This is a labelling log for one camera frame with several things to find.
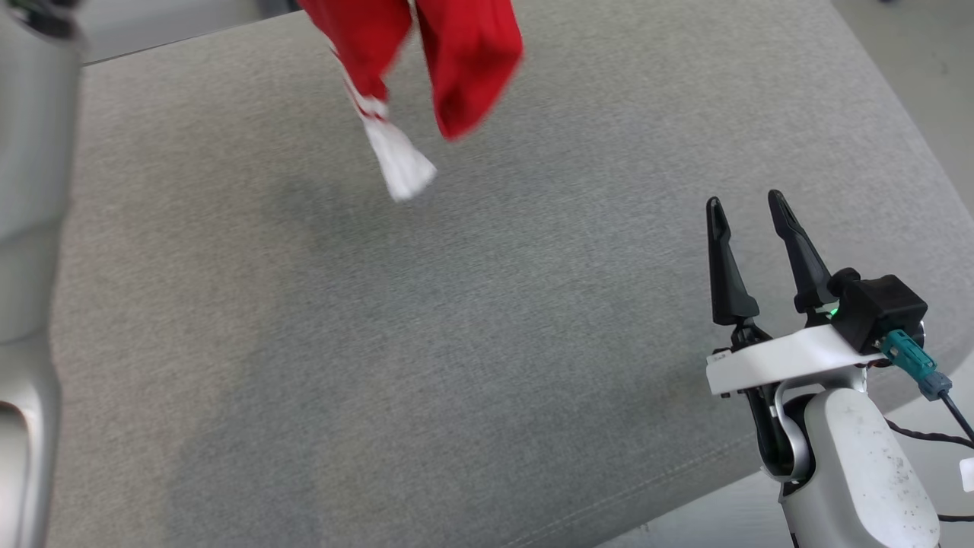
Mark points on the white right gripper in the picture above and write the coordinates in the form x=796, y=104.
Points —
x=791, y=358

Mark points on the red jersey with white sleeves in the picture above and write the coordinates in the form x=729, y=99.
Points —
x=464, y=53

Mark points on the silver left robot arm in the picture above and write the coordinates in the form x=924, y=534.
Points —
x=30, y=228

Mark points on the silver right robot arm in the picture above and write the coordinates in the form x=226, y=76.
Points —
x=860, y=472

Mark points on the grey fabric sofa seat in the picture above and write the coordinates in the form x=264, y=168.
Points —
x=456, y=342

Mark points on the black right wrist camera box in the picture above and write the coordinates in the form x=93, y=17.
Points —
x=879, y=308

